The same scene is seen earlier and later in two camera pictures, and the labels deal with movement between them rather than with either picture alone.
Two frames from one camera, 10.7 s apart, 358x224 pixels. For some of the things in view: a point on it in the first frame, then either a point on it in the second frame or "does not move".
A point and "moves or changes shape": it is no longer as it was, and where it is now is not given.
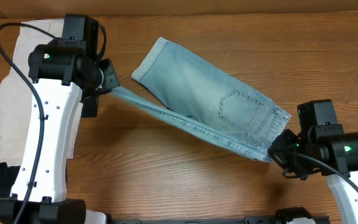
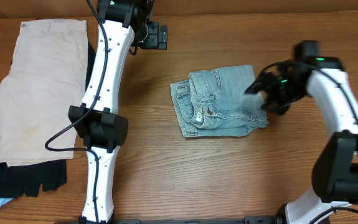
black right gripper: (278, 153) → (264, 83)
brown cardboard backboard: (58, 9) does not move
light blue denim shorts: (203, 100) moves or changes shape
